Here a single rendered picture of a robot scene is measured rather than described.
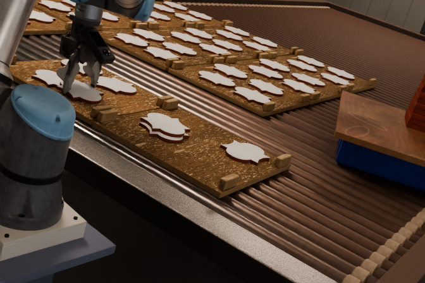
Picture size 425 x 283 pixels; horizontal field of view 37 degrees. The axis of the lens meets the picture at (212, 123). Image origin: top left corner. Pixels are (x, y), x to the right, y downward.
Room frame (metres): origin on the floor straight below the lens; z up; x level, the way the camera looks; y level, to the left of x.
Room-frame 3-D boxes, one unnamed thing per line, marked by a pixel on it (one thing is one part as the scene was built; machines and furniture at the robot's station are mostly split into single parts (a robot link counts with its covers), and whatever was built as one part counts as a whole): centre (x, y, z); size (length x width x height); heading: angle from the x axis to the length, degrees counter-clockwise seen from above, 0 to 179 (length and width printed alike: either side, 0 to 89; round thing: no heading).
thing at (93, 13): (1.70, 0.40, 1.17); 0.08 x 0.08 x 0.05
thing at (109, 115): (1.55, 0.27, 0.95); 0.06 x 0.02 x 0.03; 150
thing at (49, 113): (1.06, 0.30, 1.08); 0.13 x 0.12 x 0.14; 89
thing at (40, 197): (1.06, 0.30, 0.96); 0.15 x 0.15 x 0.10
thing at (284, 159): (1.59, -0.21, 0.95); 0.06 x 0.02 x 0.03; 150
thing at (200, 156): (1.57, 0.03, 0.93); 0.41 x 0.35 x 0.02; 60
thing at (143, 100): (1.78, 0.39, 0.93); 0.41 x 0.35 x 0.02; 60
